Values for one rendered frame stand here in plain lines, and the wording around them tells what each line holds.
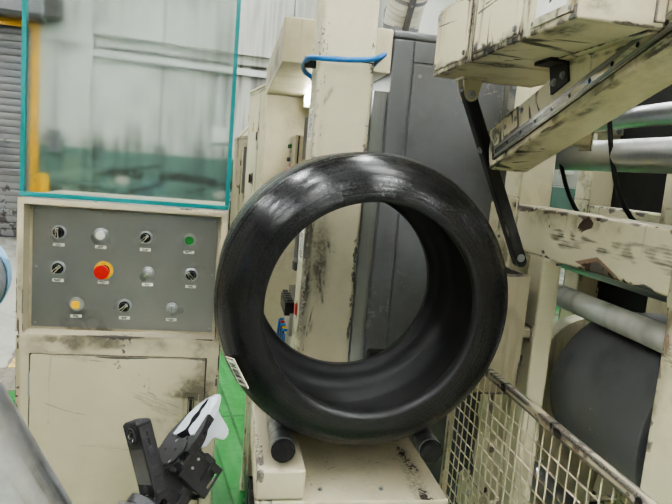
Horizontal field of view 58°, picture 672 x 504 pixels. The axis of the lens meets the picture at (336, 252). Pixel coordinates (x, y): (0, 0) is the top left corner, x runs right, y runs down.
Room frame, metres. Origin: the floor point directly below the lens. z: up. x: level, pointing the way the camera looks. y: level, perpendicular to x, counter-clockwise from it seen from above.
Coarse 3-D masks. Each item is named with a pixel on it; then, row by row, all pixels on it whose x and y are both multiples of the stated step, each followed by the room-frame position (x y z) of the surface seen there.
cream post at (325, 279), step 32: (320, 0) 1.47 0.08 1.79; (352, 0) 1.43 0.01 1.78; (320, 32) 1.43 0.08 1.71; (352, 32) 1.43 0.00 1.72; (320, 64) 1.42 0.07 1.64; (352, 64) 1.43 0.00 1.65; (320, 96) 1.42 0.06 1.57; (352, 96) 1.43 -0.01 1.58; (320, 128) 1.42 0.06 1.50; (352, 128) 1.43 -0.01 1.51; (320, 224) 1.42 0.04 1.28; (352, 224) 1.44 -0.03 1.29; (320, 256) 1.42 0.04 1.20; (352, 256) 1.44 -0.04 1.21; (320, 288) 1.43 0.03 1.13; (352, 288) 1.44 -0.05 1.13; (320, 320) 1.43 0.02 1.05; (320, 352) 1.43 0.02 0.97
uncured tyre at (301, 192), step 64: (256, 192) 1.22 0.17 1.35; (320, 192) 1.05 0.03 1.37; (384, 192) 1.06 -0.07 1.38; (448, 192) 1.10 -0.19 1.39; (256, 256) 1.03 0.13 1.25; (448, 256) 1.36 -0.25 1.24; (256, 320) 1.03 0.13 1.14; (448, 320) 1.35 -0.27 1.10; (256, 384) 1.04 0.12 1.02; (320, 384) 1.31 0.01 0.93; (384, 384) 1.32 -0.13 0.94; (448, 384) 1.09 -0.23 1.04
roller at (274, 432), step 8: (272, 424) 1.12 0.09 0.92; (280, 424) 1.11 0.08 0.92; (272, 432) 1.09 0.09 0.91; (280, 432) 1.07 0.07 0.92; (288, 432) 1.08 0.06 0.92; (272, 440) 1.06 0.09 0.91; (280, 440) 1.04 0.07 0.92; (288, 440) 1.05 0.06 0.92; (272, 448) 1.04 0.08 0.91; (280, 448) 1.04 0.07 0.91; (288, 448) 1.04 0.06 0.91; (272, 456) 1.04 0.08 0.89; (280, 456) 1.04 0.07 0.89; (288, 456) 1.04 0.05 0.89
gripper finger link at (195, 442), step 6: (204, 420) 0.92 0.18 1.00; (210, 420) 0.93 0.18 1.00; (204, 426) 0.91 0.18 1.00; (198, 432) 0.90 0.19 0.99; (204, 432) 0.91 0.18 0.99; (192, 438) 0.90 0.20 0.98; (198, 438) 0.89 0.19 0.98; (204, 438) 0.90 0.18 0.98; (192, 444) 0.88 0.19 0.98; (198, 444) 0.89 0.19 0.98; (186, 450) 0.88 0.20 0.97; (192, 450) 0.88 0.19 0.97; (180, 456) 0.88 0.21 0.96
